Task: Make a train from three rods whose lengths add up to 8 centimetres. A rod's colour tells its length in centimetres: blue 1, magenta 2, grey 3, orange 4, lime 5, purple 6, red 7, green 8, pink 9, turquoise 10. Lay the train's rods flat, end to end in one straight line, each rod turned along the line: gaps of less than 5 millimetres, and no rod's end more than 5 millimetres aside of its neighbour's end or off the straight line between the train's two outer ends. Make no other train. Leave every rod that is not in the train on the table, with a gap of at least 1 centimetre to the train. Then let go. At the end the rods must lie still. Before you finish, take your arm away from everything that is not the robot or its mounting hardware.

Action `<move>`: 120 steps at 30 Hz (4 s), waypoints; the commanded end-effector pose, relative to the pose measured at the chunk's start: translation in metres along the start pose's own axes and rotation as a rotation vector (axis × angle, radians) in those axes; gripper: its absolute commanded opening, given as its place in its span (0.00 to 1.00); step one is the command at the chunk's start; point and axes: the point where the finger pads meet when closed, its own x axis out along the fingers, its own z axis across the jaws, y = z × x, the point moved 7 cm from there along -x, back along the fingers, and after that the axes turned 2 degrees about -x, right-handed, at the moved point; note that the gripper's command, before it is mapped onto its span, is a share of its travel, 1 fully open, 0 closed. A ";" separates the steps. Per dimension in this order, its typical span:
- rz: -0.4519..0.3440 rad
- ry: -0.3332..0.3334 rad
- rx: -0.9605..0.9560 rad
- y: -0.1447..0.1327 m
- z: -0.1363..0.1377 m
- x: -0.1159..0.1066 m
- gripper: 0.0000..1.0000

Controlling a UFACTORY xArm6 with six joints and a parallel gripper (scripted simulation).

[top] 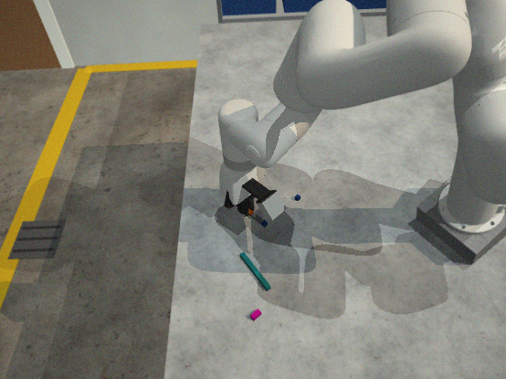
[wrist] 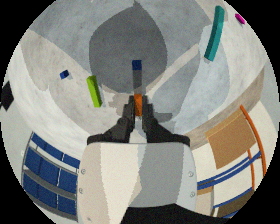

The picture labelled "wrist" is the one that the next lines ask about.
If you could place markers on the turquoise rod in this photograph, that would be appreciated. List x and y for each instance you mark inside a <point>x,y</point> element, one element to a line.
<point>215,33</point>

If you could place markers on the magenta rod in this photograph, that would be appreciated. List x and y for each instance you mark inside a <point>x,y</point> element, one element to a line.
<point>240,19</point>

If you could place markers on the lime green rod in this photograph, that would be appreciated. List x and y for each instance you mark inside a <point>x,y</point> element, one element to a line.
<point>94,91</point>

